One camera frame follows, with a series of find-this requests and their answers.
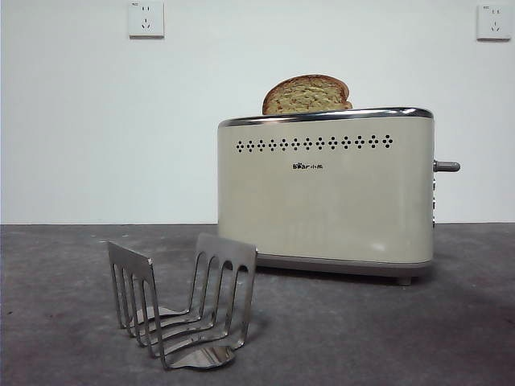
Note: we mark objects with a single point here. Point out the stainless steel toast rack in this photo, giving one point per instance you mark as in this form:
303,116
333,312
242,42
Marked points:
241,257

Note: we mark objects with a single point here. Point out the brown-crusted bread slice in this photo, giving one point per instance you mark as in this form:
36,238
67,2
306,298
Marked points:
306,94

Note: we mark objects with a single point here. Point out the cream toaster with chrome top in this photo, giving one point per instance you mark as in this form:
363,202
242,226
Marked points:
322,201

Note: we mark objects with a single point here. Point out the white wall socket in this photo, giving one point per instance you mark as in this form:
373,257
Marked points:
146,20
493,23

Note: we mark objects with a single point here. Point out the grey toaster lever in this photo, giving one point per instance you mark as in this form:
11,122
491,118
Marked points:
447,166

